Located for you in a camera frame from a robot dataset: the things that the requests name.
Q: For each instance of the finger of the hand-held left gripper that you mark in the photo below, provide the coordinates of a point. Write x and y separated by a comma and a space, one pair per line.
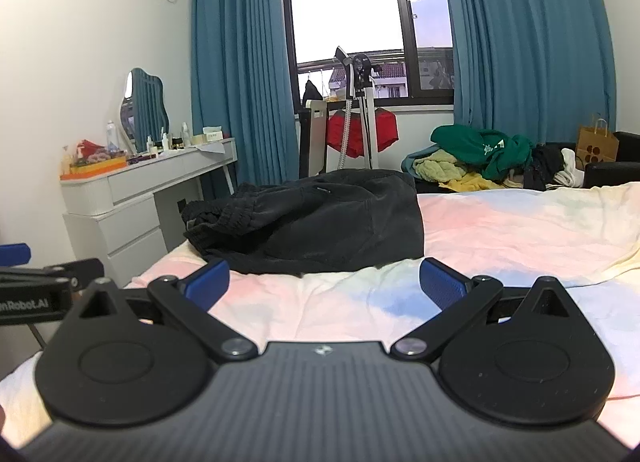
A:
80, 271
14, 254

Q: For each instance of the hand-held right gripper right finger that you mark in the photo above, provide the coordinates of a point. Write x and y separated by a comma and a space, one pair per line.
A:
440, 283

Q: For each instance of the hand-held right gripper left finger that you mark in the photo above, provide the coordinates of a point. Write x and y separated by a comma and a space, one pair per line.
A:
210, 279

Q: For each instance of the black garment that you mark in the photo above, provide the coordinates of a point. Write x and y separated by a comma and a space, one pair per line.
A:
325, 227
311, 93

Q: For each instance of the black clothes pile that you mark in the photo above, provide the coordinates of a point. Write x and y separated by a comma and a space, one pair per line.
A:
542, 167

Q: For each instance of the pile of mixed clothes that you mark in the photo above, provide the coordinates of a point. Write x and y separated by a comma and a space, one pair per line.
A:
612, 174

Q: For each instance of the white dressing table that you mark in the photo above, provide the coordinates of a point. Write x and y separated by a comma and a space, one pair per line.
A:
130, 202

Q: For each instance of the yellow cloth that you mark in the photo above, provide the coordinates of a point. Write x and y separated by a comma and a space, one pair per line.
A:
472, 184

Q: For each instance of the olive green cloth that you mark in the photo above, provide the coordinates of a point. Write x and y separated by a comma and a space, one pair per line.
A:
440, 167

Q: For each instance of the clear plastic bottle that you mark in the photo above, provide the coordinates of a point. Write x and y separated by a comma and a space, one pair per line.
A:
111, 136

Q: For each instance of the green hoodie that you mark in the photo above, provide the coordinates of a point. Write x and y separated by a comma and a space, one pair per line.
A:
480, 149

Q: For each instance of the white tissue box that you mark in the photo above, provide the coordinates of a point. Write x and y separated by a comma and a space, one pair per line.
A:
212, 135

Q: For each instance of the red cloth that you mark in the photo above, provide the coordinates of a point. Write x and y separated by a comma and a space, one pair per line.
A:
350, 134

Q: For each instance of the white cloth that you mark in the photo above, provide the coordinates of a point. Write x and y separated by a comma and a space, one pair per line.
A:
571, 167

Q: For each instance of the white panel heater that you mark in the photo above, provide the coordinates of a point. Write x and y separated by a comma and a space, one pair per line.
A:
316, 137

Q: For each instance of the wavy framed mirror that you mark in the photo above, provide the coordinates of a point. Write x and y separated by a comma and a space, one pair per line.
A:
147, 102

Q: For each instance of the brown paper bag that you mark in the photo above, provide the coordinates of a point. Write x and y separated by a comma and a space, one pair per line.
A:
595, 147

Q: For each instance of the hanging black garment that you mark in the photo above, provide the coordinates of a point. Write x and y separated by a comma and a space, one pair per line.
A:
311, 93

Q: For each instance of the blue curtain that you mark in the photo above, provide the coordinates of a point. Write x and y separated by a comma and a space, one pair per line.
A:
525, 42
240, 67

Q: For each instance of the garment steamer on stand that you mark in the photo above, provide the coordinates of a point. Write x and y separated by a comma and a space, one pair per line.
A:
357, 69

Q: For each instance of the dark framed window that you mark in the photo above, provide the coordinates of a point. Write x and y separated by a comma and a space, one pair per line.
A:
350, 7

